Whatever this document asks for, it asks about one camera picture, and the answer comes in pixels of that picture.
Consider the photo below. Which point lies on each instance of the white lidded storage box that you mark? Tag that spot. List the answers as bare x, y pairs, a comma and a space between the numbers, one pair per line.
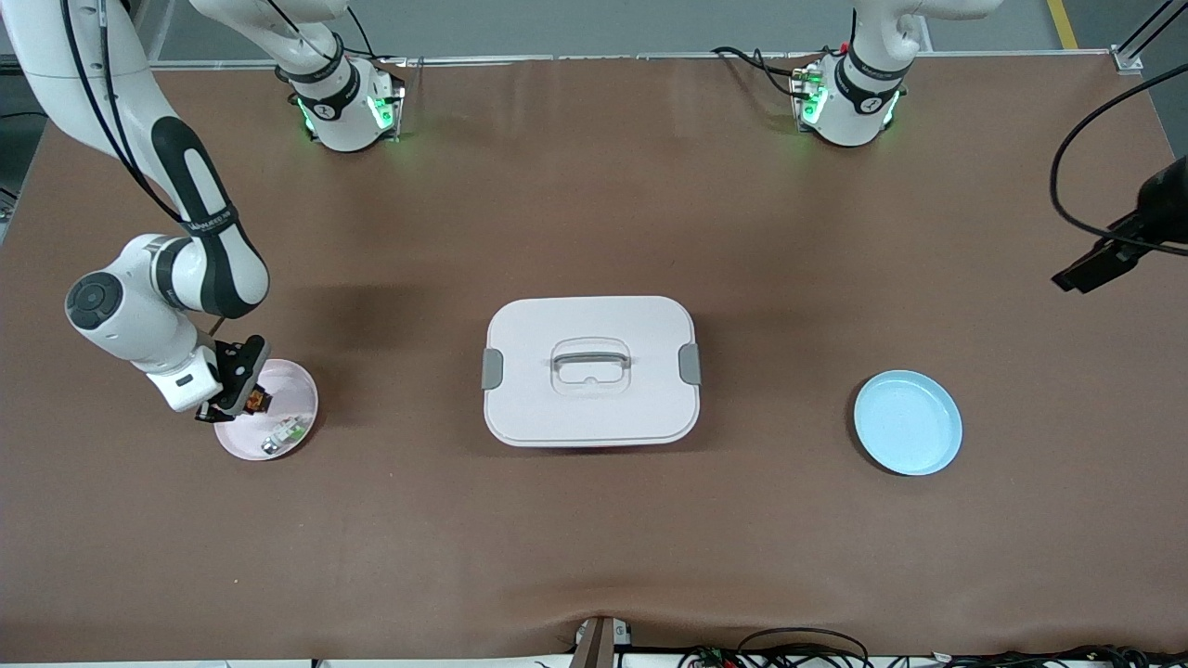
594, 413

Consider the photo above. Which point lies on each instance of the orange and black push-button switch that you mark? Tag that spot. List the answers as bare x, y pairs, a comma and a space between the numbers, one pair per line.
257, 403

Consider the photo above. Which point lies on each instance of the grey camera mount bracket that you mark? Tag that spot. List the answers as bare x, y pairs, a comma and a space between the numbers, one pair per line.
594, 645

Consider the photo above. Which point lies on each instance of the aluminium table edge rail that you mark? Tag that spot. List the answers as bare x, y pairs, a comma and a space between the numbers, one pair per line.
603, 57

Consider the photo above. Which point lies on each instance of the pink plate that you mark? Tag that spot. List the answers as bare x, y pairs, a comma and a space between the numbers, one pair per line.
292, 390

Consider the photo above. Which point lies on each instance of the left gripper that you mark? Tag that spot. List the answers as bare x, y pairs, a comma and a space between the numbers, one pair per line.
1166, 202

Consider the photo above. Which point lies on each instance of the aluminium frame corner post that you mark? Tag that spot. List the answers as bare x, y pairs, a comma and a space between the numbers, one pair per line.
1126, 60

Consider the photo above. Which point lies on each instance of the brown table mat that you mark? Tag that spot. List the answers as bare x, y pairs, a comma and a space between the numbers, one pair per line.
594, 538

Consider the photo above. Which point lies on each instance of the green and white switch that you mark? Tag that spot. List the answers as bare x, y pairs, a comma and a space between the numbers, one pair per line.
295, 429

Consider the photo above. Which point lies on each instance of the red and green connectors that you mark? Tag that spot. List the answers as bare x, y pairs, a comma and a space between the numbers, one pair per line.
715, 657

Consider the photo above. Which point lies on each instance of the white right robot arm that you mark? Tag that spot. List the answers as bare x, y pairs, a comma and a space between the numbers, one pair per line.
139, 325

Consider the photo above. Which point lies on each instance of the light blue plate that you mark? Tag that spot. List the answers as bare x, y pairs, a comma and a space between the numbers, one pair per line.
908, 422

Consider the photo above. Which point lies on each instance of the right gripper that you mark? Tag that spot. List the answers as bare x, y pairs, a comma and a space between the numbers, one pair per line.
243, 394

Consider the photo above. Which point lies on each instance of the grey box latch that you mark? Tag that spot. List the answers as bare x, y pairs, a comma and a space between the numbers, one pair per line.
690, 364
492, 369

